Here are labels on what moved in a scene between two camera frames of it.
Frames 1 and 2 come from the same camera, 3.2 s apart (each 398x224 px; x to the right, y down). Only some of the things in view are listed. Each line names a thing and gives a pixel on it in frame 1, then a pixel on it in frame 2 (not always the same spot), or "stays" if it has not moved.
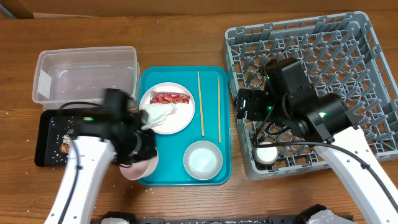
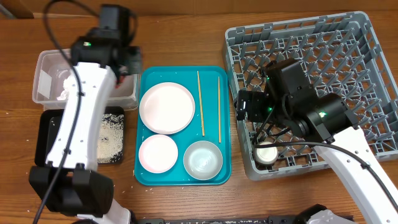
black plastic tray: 53,132 stays
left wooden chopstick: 200,103 stays
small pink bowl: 140,169 -> 158,154
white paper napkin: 157,112 -> 64,94
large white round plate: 178,120 stays
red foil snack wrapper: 170,98 -> 122,79
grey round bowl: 203,160 stays
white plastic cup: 267,155 stays
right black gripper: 241,104 stays
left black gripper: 146,148 -> 136,52
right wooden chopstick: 219,111 stays
